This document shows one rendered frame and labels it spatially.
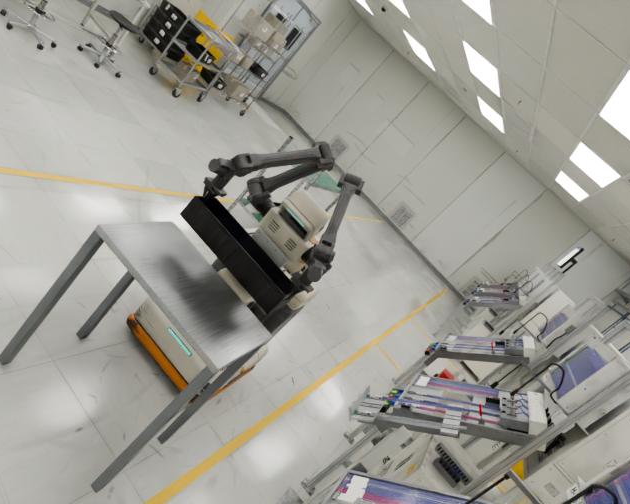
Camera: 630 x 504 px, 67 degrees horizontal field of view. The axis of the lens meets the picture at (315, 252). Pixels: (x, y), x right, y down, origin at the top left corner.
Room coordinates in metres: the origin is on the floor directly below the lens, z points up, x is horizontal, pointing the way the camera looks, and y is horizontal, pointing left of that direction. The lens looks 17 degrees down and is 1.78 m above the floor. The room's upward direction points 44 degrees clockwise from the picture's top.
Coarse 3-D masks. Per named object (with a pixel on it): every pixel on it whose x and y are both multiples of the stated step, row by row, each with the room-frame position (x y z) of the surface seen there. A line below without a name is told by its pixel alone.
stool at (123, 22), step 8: (112, 16) 5.01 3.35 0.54; (120, 16) 5.15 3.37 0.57; (120, 24) 5.03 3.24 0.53; (128, 24) 5.15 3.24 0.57; (136, 32) 5.20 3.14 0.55; (112, 40) 5.15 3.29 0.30; (80, 48) 4.97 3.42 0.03; (88, 48) 5.03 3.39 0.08; (96, 48) 5.20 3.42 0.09; (104, 48) 5.15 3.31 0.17; (104, 56) 5.16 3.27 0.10; (96, 64) 4.95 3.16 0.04; (112, 64) 5.20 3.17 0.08; (120, 72) 5.25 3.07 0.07
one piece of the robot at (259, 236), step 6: (258, 228) 2.20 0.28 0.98; (258, 234) 2.19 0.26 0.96; (264, 234) 2.19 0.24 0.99; (258, 240) 2.19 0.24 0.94; (264, 240) 2.19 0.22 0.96; (270, 240) 2.18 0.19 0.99; (264, 246) 2.18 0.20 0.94; (270, 246) 2.18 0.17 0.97; (276, 246) 2.18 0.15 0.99; (270, 252) 2.17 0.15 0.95; (276, 252) 2.17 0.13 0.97; (282, 252) 2.18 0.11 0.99; (276, 258) 2.17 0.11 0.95; (282, 258) 2.16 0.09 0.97; (282, 264) 2.16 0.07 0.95; (282, 270) 2.15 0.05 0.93
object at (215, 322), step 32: (128, 224) 1.68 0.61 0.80; (160, 224) 1.87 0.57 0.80; (128, 256) 1.52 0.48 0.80; (160, 256) 1.68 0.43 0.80; (192, 256) 1.86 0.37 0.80; (64, 288) 1.54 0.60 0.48; (160, 288) 1.51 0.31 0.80; (192, 288) 1.67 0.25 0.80; (224, 288) 1.86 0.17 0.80; (32, 320) 1.53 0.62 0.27; (96, 320) 1.93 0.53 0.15; (192, 320) 1.51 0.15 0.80; (224, 320) 1.67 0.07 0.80; (256, 320) 1.85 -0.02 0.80; (224, 352) 1.51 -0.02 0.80; (256, 352) 1.85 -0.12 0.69; (192, 384) 1.41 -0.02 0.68; (160, 416) 1.41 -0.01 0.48; (128, 448) 1.42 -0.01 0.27; (96, 480) 1.42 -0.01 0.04
